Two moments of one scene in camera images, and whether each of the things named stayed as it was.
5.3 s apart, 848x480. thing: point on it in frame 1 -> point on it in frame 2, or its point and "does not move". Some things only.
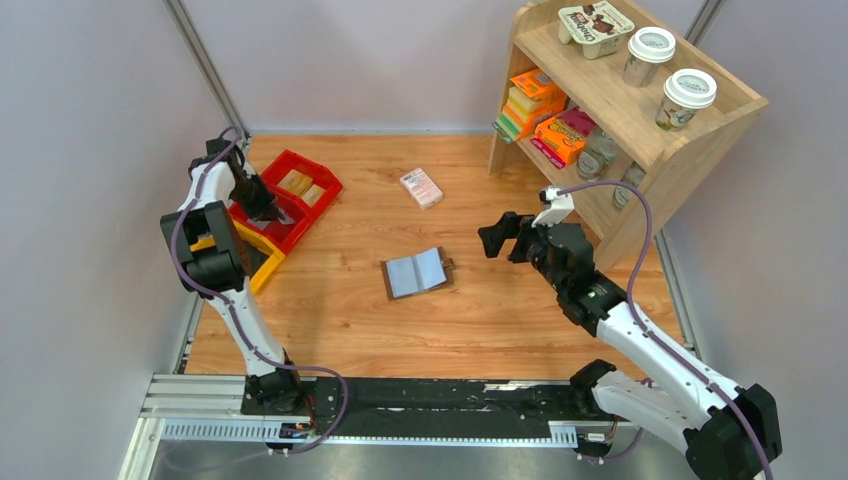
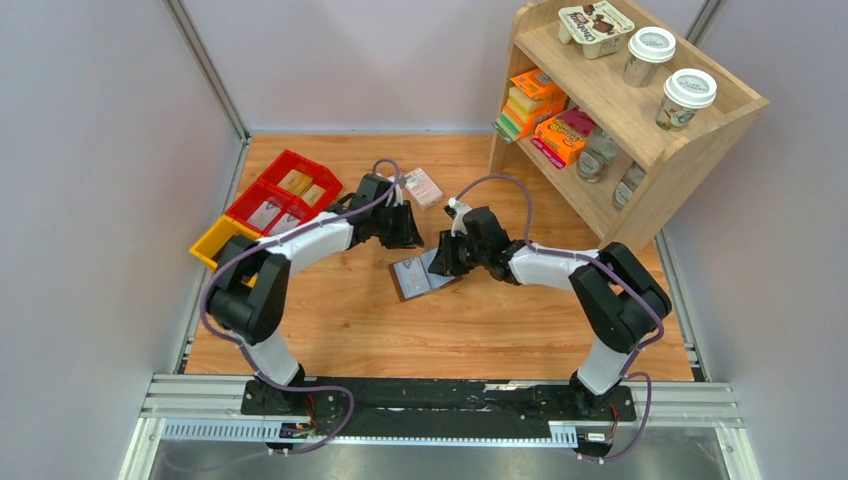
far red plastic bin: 302,178 does not move
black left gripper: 266,209 -> 409,235
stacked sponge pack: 531,96 does not move
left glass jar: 598,151 does not move
